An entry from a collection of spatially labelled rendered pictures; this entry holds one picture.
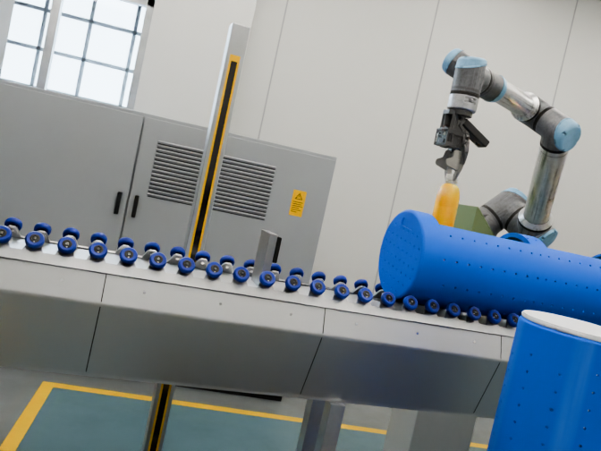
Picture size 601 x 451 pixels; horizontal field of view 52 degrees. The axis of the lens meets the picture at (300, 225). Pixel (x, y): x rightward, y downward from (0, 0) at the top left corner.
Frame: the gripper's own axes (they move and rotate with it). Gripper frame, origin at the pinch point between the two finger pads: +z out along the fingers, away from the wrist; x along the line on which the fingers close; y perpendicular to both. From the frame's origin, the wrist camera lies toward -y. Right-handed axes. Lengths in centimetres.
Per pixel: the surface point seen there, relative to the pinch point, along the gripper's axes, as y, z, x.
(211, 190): 68, 20, -31
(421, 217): 11.0, 14.6, 5.9
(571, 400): -8, 49, 59
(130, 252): 93, 38, 10
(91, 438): 87, 135, -94
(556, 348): -4, 38, 55
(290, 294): 48, 43, 10
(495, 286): -14.7, 30.6, 12.8
